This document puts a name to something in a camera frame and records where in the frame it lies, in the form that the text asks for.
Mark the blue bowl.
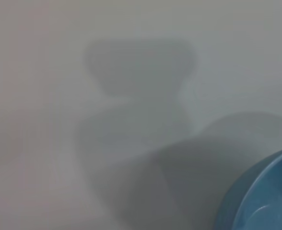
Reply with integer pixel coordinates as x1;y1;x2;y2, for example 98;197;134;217
213;144;282;230

